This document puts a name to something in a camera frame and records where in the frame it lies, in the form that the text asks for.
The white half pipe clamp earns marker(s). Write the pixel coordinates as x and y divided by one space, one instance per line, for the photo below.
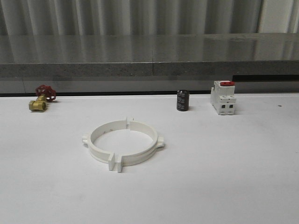
144 154
99 154

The black cylindrical capacitor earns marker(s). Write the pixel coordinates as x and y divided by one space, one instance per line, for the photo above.
183 100

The grey stone ledge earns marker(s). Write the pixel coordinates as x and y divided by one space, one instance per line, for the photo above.
202 57

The brass valve red handwheel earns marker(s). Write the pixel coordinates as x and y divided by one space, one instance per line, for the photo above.
44 94

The white circuit breaker red switch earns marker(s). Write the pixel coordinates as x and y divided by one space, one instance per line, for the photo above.
222 97

